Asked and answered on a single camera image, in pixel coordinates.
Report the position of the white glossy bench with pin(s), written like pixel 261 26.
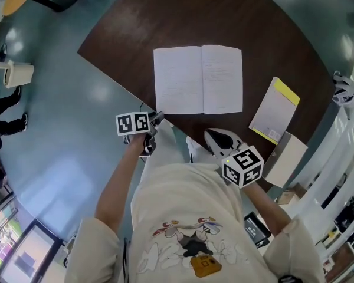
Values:
pixel 342 134

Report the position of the black framed glass partition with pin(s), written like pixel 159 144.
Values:
pixel 26 255

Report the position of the person's right forearm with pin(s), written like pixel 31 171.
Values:
pixel 265 208

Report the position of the black display device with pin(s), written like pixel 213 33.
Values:
pixel 255 230

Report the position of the brown cardboard box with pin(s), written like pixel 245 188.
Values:
pixel 292 194

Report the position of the white cardboard box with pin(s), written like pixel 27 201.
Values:
pixel 286 158

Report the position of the white trousers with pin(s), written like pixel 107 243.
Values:
pixel 165 146

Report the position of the cream printed t-shirt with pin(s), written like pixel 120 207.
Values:
pixel 180 193

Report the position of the yellow and white booklet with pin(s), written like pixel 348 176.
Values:
pixel 274 111

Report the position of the white bicycle helmet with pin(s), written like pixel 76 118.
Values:
pixel 343 88

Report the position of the white trash bin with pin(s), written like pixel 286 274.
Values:
pixel 19 75

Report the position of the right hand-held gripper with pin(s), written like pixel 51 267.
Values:
pixel 243 167

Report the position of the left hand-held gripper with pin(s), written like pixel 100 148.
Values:
pixel 132 124

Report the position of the person's left forearm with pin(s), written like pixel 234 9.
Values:
pixel 115 187

